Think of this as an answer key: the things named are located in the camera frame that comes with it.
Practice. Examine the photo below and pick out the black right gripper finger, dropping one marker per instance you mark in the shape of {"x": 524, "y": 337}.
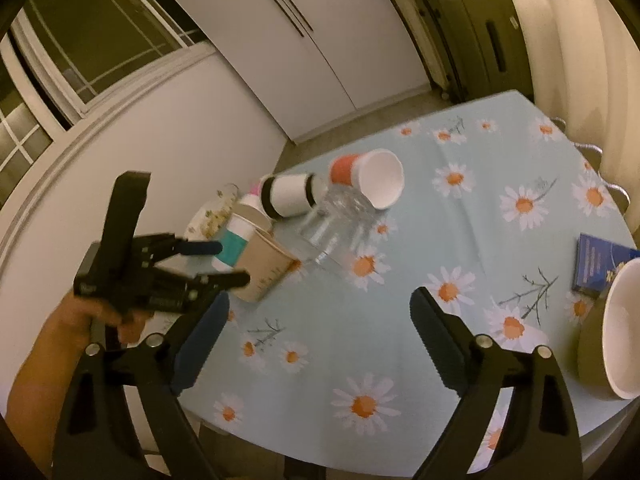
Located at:
{"x": 539, "y": 439}
{"x": 96, "y": 438}

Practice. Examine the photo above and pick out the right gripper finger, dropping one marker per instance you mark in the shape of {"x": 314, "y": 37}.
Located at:
{"x": 201, "y": 290}
{"x": 197, "y": 247}

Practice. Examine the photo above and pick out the person's left forearm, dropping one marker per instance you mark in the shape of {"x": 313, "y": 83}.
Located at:
{"x": 39, "y": 391}

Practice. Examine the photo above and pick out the teal white paper cup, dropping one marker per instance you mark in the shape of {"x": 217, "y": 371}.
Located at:
{"x": 243, "y": 224}

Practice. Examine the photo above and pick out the brown kraft paper cup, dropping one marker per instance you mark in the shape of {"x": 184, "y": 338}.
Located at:
{"x": 266, "y": 262}

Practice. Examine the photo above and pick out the pink paper cup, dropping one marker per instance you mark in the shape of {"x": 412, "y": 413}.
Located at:
{"x": 252, "y": 199}

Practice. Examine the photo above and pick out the black white paper cup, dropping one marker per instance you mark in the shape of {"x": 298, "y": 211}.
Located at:
{"x": 284, "y": 196}

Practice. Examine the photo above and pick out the red paper cup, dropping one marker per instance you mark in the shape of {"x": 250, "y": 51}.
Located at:
{"x": 377, "y": 175}

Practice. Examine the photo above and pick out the person's left hand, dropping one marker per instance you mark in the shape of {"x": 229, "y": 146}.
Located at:
{"x": 74, "y": 316}

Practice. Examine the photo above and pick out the white floral bowl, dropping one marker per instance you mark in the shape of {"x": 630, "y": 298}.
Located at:
{"x": 213, "y": 215}

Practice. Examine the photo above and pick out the beige ceramic mug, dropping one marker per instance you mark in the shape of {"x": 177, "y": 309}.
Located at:
{"x": 608, "y": 345}

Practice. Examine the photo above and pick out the clear glass mug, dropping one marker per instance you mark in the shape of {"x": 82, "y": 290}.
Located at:
{"x": 337, "y": 226}

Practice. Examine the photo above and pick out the floral light blue tablecloth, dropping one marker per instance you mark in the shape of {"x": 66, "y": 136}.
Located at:
{"x": 329, "y": 369}

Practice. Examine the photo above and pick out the small blue box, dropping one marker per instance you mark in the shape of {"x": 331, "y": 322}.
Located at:
{"x": 597, "y": 263}

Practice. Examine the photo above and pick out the white framed window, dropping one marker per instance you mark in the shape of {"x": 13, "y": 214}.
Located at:
{"x": 64, "y": 58}

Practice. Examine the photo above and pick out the white double door cabinet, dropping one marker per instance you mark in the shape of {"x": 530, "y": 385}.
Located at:
{"x": 314, "y": 63}

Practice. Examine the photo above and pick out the dark folded table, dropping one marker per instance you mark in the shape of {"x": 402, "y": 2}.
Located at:
{"x": 470, "y": 48}

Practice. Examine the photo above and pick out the cream curtain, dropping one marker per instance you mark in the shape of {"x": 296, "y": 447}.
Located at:
{"x": 585, "y": 69}

